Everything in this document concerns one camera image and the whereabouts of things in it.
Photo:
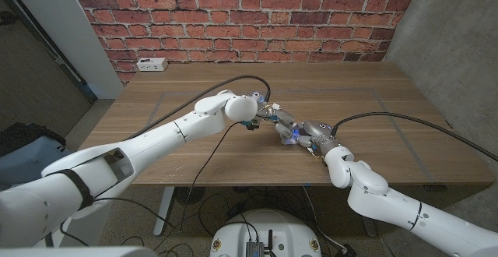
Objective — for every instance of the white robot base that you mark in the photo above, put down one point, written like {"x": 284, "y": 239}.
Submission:
{"x": 268, "y": 226}

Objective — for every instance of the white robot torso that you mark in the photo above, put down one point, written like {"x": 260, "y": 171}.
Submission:
{"x": 78, "y": 252}

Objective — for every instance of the black bag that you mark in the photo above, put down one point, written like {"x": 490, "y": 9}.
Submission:
{"x": 23, "y": 134}

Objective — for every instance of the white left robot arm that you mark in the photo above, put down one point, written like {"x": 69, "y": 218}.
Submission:
{"x": 175, "y": 132}

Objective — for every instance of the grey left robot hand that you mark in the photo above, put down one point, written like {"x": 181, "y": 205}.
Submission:
{"x": 286, "y": 118}

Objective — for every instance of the red brick printed backdrop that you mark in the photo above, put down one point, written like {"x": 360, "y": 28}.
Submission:
{"x": 241, "y": 19}

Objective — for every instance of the white paper shipping label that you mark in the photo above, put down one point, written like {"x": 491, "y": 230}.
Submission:
{"x": 291, "y": 142}

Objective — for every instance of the blue toy camera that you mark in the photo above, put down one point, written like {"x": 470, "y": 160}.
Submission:
{"x": 256, "y": 94}

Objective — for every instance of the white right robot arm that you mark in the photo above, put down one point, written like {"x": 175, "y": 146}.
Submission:
{"x": 389, "y": 208}

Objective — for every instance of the white power strip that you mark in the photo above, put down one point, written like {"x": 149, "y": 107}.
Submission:
{"x": 151, "y": 64}

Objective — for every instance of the black round floor fan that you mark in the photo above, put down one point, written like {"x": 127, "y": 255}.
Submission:
{"x": 189, "y": 195}

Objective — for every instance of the grey electronics box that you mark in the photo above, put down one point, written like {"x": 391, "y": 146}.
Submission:
{"x": 254, "y": 250}

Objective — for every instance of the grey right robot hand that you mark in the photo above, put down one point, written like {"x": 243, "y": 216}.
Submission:
{"x": 317, "y": 130}

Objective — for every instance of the black antenna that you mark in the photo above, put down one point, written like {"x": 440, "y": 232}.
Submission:
{"x": 270, "y": 241}

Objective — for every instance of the white table leg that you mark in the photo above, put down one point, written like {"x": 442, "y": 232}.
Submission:
{"x": 163, "y": 214}

